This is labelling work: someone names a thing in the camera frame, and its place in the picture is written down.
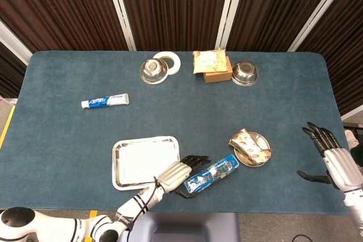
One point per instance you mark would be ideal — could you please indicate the rectangular steel tray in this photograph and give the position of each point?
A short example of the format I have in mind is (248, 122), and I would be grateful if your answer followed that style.
(141, 162)

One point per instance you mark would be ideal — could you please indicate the blue Oreo cookie box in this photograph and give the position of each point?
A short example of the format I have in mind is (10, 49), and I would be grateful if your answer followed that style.
(212, 174)

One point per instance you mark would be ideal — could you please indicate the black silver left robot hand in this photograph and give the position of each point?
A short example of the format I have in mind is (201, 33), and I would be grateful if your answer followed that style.
(173, 175)

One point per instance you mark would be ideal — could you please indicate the round steel plate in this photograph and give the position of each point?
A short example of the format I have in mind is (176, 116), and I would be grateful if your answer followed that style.
(262, 140)

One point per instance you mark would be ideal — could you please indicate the small brown cardboard box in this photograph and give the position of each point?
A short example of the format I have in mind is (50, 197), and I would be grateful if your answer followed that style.
(219, 77)

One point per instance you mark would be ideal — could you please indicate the gold red snack packet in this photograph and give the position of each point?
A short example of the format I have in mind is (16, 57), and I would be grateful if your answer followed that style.
(249, 147)

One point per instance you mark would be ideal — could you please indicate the white screen frame post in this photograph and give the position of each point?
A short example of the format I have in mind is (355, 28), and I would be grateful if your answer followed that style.
(228, 12)
(14, 43)
(320, 12)
(120, 12)

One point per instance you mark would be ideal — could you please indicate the white tape roll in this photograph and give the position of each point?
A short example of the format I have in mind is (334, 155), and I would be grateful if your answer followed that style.
(175, 62)

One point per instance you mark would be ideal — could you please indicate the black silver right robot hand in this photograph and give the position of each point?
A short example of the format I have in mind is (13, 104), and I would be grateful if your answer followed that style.
(341, 165)

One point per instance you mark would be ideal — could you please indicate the grey robot torso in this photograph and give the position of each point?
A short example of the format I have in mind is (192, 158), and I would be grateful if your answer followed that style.
(181, 228)

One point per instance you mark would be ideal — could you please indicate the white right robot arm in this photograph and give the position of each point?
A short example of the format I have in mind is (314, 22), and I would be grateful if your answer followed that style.
(356, 205)

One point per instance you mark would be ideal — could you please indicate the blue white toothpaste tube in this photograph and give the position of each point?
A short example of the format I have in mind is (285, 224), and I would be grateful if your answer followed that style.
(105, 101)

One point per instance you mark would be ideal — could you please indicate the upturned steel bowl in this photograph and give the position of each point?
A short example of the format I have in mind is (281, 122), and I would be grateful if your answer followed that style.
(153, 70)
(245, 73)

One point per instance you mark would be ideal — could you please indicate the brown corrugated screen panel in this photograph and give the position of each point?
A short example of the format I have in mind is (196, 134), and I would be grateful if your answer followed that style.
(56, 6)
(278, 6)
(346, 40)
(175, 6)

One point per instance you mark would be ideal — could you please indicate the pale yellow snack bag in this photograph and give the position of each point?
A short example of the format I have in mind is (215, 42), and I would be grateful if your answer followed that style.
(210, 60)

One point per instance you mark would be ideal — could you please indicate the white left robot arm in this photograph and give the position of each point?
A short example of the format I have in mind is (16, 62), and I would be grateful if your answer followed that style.
(56, 226)

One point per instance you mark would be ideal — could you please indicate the blue table cloth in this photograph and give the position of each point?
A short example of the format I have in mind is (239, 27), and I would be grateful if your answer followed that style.
(184, 111)

